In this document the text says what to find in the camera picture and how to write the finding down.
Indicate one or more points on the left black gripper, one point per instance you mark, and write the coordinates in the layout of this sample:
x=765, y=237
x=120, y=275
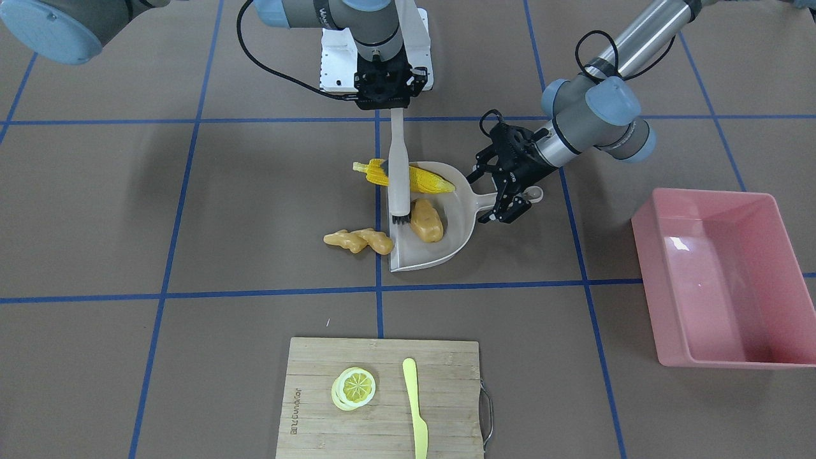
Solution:
x=526, y=168

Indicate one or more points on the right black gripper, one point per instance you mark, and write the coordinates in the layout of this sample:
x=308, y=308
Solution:
x=415, y=83

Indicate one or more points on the beige dustpan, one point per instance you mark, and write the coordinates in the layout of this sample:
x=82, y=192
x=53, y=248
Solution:
x=459, y=211

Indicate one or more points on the toy potato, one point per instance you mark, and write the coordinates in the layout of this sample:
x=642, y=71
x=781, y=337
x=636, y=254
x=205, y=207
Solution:
x=426, y=222

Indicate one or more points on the white hand brush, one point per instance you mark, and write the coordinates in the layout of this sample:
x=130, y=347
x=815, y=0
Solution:
x=399, y=184

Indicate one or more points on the toy ginger root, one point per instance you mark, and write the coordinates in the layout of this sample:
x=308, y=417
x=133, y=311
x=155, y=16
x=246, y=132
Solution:
x=356, y=241

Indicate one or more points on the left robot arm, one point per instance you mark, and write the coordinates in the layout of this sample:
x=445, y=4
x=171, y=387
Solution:
x=594, y=110

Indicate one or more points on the pink plastic bin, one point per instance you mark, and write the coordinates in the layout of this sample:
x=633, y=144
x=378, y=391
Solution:
x=722, y=281

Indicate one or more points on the bamboo cutting board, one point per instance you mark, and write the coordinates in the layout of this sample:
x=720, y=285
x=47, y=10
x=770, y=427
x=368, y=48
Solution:
x=449, y=399

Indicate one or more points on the yellow lemon slice toy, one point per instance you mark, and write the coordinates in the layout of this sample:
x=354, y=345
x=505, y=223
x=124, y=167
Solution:
x=352, y=389

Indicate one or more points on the yellow plastic knife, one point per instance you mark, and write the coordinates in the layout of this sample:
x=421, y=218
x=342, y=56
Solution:
x=419, y=426

